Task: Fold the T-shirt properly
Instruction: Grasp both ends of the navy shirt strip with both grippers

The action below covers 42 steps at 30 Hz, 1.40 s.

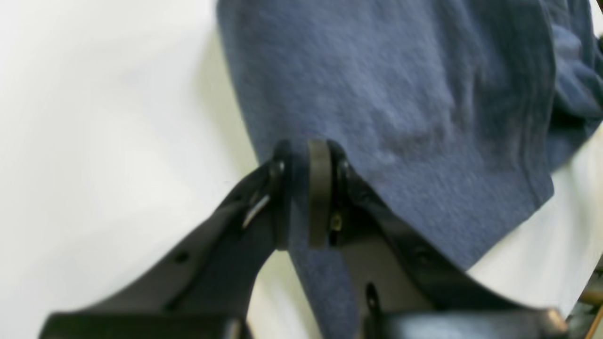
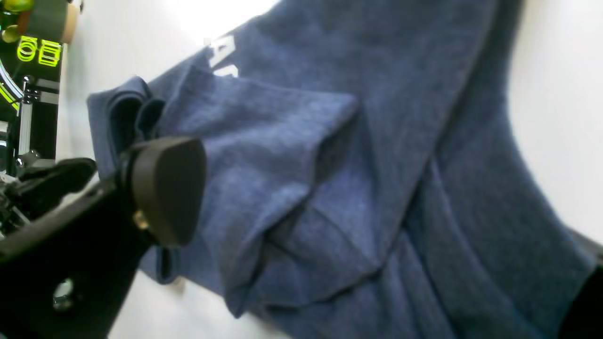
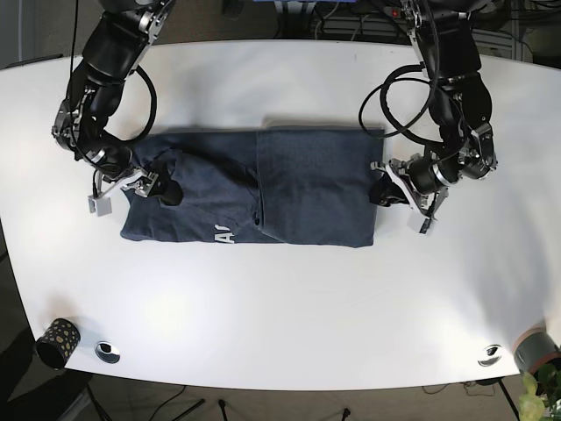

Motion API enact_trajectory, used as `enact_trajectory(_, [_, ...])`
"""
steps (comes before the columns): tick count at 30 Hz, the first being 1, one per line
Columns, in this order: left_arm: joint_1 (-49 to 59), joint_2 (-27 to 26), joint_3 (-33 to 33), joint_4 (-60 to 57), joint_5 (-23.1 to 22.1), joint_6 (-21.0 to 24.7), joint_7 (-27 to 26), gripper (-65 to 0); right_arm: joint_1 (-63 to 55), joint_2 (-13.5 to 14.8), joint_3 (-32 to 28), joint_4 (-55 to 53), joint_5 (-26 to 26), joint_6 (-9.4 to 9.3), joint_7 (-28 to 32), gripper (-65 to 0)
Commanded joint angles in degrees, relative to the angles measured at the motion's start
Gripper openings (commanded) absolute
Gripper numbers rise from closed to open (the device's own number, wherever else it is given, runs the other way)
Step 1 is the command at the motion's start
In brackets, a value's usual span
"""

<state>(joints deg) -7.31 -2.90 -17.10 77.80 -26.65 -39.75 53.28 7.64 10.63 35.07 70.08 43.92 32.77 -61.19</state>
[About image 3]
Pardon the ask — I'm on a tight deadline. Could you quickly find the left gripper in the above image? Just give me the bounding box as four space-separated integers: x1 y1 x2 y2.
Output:
370 156 452 235

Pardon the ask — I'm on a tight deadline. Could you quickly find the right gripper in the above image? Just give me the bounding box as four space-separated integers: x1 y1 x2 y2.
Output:
88 168 183 217

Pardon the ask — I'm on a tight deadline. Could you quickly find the navy blue T-shirt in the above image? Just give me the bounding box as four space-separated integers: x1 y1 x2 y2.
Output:
121 127 384 248

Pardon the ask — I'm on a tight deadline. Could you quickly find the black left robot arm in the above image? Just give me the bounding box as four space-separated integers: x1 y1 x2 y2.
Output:
370 1 497 234

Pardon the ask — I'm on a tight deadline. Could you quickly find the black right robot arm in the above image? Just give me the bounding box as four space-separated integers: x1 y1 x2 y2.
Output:
52 1 183 216

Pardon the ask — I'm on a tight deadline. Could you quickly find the left silver table grommet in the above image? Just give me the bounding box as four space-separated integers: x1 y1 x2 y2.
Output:
95 341 121 364

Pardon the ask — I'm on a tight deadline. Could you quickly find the silver table grommet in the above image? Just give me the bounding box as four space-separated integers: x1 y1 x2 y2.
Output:
95 341 121 364
477 344 503 367

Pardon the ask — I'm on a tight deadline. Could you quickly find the black dotted cup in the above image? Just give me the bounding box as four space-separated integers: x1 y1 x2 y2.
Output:
34 318 82 370

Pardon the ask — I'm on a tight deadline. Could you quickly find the right silver table grommet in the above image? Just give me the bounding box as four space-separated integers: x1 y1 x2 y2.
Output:
477 344 503 367

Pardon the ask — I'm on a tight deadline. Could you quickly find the grey plant pot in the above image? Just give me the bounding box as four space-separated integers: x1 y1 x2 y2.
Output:
513 328 560 375

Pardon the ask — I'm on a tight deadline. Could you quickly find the green potted plant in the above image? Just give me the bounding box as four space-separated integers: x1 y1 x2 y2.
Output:
518 362 560 421

